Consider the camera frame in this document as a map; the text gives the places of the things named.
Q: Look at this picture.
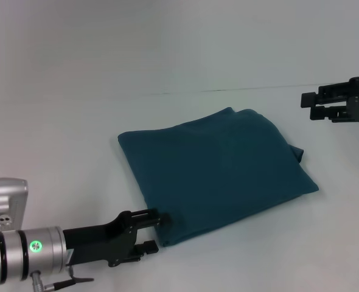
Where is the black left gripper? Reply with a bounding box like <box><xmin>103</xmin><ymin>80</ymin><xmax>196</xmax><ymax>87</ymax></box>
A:
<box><xmin>62</xmin><ymin>207</ymin><xmax>172</xmax><ymax>269</ymax></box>

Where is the blue teal shirt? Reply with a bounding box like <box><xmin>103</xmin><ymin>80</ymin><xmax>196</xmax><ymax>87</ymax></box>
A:
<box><xmin>117</xmin><ymin>106</ymin><xmax>320</xmax><ymax>248</ymax></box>

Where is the left arm brown cable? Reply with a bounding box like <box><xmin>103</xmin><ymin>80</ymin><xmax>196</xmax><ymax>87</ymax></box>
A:
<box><xmin>30</xmin><ymin>263</ymin><xmax>95</xmax><ymax>292</ymax></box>

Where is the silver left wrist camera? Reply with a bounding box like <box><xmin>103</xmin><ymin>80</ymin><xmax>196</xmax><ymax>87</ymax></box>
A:
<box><xmin>0</xmin><ymin>178</ymin><xmax>29</xmax><ymax>234</ymax></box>

